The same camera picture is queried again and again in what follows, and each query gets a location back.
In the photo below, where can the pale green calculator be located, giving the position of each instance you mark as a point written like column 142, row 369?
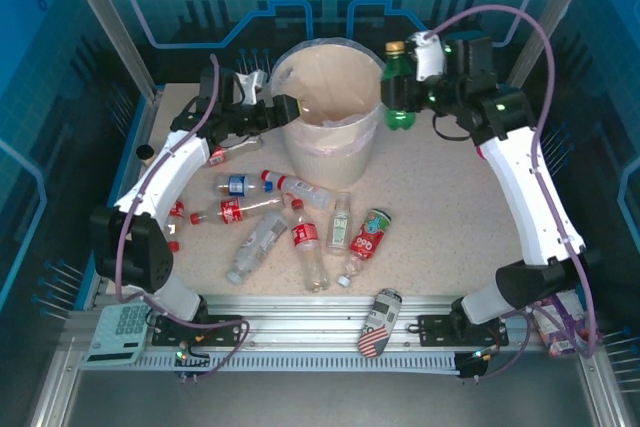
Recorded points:
column 117, row 334

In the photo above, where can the beige ribbed waste bin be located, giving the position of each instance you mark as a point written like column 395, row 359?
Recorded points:
column 325, row 167

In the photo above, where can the white label red cap bottle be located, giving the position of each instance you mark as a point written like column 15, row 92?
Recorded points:
column 300, row 190

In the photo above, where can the blue label plastic bottle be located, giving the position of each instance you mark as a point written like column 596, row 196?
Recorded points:
column 239, row 185

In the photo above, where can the tall clear red label bottle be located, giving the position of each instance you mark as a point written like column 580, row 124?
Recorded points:
column 305, row 237

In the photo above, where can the aluminium frame post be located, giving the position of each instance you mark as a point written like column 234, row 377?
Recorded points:
column 105, row 17
column 555, row 17

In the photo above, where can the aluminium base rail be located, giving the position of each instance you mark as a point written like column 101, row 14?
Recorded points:
column 300, row 317

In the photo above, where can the large clear grey label bottle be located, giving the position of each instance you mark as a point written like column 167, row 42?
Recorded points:
column 260, row 242

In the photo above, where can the crushed flag print can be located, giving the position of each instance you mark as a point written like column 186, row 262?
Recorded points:
column 381, row 322

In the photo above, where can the aluminium side rail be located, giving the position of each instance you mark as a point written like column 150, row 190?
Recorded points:
column 55, row 382
column 600, row 387

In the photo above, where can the green plastic bottle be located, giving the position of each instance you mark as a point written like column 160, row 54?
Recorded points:
column 400, row 64

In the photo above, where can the red cartoon label bottle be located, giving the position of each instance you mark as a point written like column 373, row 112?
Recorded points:
column 370, row 237

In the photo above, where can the small clear green label bottle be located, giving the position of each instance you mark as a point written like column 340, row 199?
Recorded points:
column 340, row 227

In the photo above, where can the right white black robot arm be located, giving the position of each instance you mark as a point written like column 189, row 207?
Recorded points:
column 525, row 187

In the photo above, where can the clear plastic bin liner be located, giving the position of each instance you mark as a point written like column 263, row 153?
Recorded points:
column 340, row 72

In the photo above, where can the black connector box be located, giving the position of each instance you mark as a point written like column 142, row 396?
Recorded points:
column 470, row 364
column 192, row 359

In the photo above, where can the purple snack bag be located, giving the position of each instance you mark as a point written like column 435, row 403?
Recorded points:
column 560, row 332

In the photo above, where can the small clear red label bottle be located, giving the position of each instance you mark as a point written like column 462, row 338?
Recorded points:
column 218, row 157

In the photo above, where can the cola bottle red label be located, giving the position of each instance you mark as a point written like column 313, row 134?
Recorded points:
column 232, row 211

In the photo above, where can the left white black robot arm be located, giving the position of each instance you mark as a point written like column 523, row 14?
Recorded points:
column 165, row 172

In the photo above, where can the cardboard tube black end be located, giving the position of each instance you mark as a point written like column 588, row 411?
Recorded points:
column 145, row 152

